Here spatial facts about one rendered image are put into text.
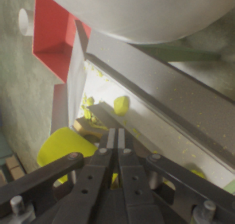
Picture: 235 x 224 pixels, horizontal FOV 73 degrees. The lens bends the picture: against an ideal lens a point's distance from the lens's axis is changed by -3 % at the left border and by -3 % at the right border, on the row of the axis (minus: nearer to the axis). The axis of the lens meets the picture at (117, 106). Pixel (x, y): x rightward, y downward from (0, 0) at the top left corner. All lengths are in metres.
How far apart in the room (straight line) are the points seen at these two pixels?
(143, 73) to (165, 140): 0.10
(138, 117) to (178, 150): 0.07
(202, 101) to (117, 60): 0.14
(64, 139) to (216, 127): 0.19
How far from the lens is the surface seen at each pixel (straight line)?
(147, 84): 0.23
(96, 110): 0.29
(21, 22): 2.60
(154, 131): 0.24
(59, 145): 0.24
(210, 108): 0.21
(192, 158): 0.23
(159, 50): 0.44
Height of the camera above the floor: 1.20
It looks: 46 degrees down
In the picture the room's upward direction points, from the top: 108 degrees counter-clockwise
